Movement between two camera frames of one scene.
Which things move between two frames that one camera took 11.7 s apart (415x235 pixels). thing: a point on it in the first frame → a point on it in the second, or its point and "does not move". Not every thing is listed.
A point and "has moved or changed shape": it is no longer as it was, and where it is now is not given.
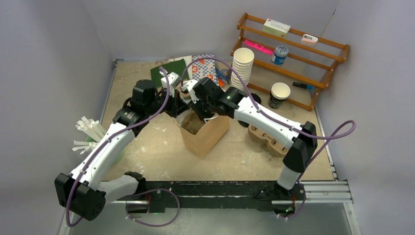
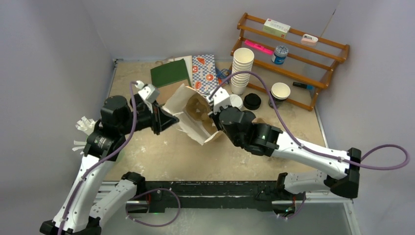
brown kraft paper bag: [212, 133] has moved or changed shape
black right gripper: [196, 108] → [215, 117]
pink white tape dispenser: [309, 39] does not move
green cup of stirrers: [96, 131] does not move
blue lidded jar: [280, 55] does not move
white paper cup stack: [242, 61] does not move
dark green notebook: [178, 67] does not move
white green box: [276, 28] does not move
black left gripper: [177, 105] → [160, 119]
